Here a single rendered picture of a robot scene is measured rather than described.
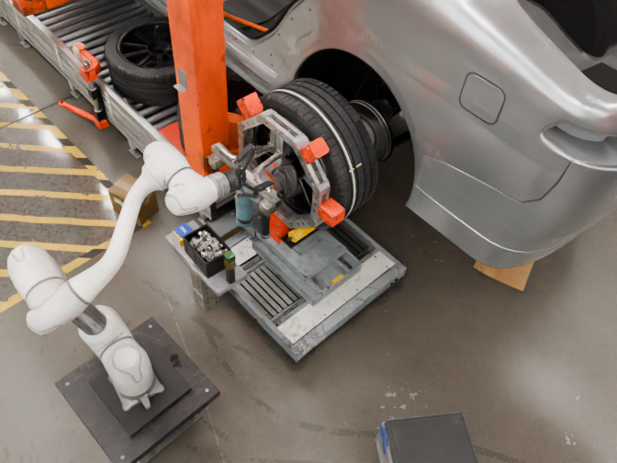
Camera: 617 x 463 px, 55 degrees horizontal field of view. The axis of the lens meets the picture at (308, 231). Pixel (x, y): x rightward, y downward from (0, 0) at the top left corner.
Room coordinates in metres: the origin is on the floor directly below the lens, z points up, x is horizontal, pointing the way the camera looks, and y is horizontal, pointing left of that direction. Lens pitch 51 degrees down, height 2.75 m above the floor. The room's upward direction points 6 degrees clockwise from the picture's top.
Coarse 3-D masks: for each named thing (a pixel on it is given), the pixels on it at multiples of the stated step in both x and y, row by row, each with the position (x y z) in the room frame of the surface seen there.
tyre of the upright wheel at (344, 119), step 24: (264, 96) 2.05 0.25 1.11; (288, 96) 1.99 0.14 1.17; (312, 96) 2.00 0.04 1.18; (336, 96) 2.02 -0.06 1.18; (312, 120) 1.86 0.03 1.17; (336, 120) 1.90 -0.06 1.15; (360, 120) 1.95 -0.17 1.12; (336, 144) 1.81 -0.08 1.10; (360, 144) 1.86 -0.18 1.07; (336, 168) 1.74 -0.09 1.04; (360, 168) 1.80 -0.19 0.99; (336, 192) 1.71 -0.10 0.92; (360, 192) 1.77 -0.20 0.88
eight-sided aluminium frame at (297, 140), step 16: (272, 112) 1.94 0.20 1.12; (240, 128) 2.01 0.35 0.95; (272, 128) 1.87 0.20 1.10; (288, 128) 1.87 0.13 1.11; (240, 144) 2.02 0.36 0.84; (304, 144) 1.78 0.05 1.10; (304, 160) 1.74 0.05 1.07; (320, 176) 1.72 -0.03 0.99; (320, 192) 1.67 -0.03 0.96; (288, 208) 1.86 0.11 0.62; (288, 224) 1.78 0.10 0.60; (304, 224) 1.71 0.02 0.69
